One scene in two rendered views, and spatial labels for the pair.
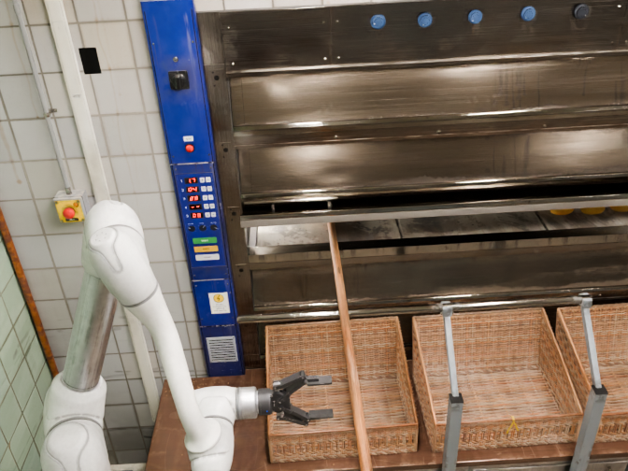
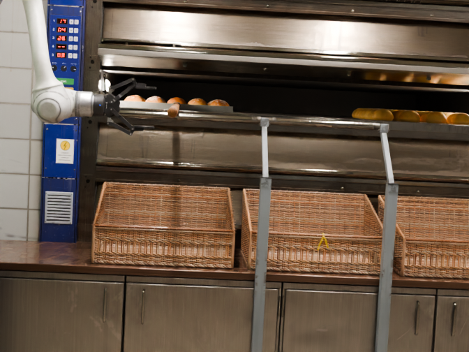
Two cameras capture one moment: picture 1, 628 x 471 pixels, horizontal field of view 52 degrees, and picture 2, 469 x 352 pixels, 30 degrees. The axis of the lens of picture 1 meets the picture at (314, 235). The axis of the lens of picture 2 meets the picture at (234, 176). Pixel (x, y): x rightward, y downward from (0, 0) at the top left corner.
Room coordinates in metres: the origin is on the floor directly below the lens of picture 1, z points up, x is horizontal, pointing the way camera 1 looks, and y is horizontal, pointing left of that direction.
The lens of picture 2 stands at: (-1.77, -0.20, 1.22)
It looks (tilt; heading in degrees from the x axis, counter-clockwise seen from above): 5 degrees down; 358
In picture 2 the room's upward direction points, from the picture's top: 3 degrees clockwise
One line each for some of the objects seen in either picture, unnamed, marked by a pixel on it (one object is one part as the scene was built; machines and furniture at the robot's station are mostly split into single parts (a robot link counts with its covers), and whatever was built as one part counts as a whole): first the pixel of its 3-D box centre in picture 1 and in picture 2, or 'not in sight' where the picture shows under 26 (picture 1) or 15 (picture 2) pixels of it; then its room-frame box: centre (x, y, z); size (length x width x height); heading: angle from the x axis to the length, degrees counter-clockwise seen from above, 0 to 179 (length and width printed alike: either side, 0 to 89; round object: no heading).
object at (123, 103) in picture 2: not in sight; (176, 105); (2.69, -0.06, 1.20); 0.55 x 0.36 x 0.03; 91
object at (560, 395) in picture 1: (491, 376); (310, 229); (1.83, -0.67, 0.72); 0.56 x 0.49 x 0.28; 92
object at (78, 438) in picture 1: (75, 461); not in sight; (1.15, 0.67, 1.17); 0.18 x 0.16 x 0.22; 19
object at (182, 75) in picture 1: (177, 75); not in sight; (2.03, 0.41, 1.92); 0.06 x 0.04 x 0.11; 91
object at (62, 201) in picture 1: (72, 206); not in sight; (2.04, 0.86, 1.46); 0.10 x 0.07 x 0.10; 91
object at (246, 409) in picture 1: (248, 402); (85, 104); (1.31, 0.21, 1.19); 0.09 x 0.06 x 0.09; 1
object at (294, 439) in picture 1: (337, 385); (165, 223); (1.82, -0.06, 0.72); 0.56 x 0.49 x 0.28; 92
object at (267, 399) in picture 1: (274, 401); (107, 105); (1.31, 0.14, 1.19); 0.09 x 0.07 x 0.08; 91
